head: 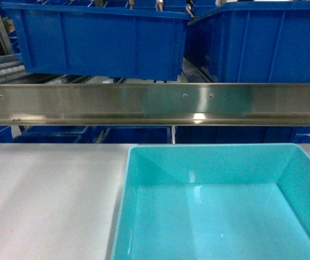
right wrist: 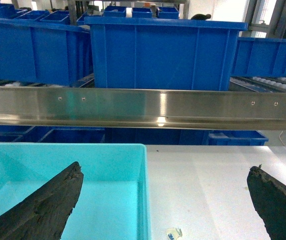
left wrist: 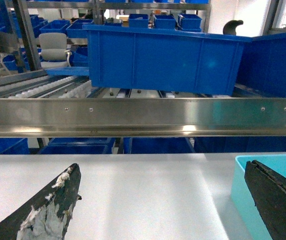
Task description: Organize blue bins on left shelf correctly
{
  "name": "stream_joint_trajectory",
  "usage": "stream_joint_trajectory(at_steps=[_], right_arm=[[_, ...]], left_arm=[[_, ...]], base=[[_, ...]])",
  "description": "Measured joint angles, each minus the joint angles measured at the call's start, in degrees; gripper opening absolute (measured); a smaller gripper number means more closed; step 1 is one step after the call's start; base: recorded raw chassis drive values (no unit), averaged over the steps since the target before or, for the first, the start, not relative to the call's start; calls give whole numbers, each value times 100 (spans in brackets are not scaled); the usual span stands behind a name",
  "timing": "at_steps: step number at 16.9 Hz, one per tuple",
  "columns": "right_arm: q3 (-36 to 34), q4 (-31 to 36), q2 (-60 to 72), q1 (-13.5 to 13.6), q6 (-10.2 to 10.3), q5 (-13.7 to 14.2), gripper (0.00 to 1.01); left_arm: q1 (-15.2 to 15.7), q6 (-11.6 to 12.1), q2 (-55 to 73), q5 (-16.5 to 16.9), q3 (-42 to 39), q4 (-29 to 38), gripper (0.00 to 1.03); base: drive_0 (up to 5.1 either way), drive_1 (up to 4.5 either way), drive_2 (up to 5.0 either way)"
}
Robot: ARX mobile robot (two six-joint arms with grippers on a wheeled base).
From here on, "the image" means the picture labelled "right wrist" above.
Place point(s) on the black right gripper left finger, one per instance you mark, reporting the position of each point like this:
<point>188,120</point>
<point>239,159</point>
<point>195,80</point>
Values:
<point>43,215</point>

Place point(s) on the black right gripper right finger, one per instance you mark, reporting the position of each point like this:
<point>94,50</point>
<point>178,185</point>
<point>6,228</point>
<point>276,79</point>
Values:
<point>268,196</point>

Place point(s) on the light teal plastic bin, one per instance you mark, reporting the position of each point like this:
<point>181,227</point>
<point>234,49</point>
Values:
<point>114,199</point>

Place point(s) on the white 3M tape piece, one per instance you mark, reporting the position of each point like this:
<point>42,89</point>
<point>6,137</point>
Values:
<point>174,233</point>

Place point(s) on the blue bin far right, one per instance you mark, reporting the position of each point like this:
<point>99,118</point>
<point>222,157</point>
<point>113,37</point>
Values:
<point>260,57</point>

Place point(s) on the large blue bin left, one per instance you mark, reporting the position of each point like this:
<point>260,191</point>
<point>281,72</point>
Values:
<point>45,53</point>

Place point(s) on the large blue bin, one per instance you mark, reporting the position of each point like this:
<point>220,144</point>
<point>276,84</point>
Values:
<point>45,53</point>
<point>163,54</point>

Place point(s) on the large blue bin centre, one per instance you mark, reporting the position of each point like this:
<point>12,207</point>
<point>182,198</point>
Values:
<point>163,54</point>

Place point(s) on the stainless steel shelf rail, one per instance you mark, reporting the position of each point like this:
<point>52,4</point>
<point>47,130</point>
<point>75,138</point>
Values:
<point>142,108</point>

